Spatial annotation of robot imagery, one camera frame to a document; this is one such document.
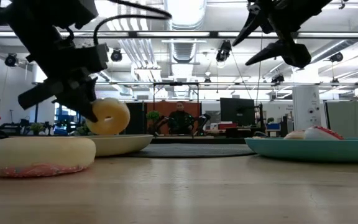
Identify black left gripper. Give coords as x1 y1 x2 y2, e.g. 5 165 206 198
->
17 43 110 123

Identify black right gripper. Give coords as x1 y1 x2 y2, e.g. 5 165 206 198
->
232 0 312 69

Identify large golden donut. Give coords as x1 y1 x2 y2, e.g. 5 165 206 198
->
85 96 131 136

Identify pink frosted sprinkled donut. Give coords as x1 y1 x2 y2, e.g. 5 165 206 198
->
0 136 97 179

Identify small golden donut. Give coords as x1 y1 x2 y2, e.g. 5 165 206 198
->
283 129 306 140

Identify green leafy vegetable toy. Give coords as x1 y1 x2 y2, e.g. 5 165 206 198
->
74 122 93 136

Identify black ceiling spotlight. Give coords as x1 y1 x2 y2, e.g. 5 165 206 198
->
215 39 233 63
329 51 344 63
110 48 124 63
4 52 19 68

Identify small potted plant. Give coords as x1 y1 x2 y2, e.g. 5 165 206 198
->
29 122 45 136

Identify cream plate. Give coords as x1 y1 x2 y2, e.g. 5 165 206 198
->
82 134 154 157

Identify small round topiary plant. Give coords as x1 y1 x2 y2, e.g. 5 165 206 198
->
145 110 162 135

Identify black monitor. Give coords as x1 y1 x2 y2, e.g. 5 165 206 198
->
219 97 256 125

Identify white round column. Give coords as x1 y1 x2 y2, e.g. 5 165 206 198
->
291 85 321 131

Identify person in dark clothes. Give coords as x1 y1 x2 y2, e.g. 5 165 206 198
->
145 101 203 136

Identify red box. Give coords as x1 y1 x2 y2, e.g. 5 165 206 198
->
217 122 239 131

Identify grey partition panels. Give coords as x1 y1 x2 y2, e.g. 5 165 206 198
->
324 100 358 138

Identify teal plate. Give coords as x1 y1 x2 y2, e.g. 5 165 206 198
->
244 137 358 164

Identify grey round woven placemat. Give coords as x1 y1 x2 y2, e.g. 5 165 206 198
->
126 142 257 159

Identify silver air duct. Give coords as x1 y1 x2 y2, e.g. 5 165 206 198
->
163 0 208 99

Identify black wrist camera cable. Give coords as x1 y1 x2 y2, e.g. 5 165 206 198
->
93 0 173 46

